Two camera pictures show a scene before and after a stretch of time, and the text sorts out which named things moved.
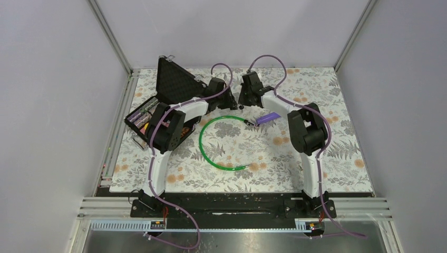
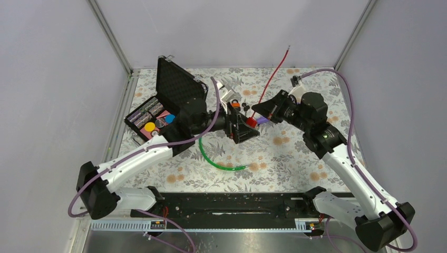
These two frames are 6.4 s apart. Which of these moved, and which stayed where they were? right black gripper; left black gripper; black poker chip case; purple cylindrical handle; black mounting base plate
Moved: left black gripper; right black gripper
Stayed: black mounting base plate; black poker chip case; purple cylindrical handle
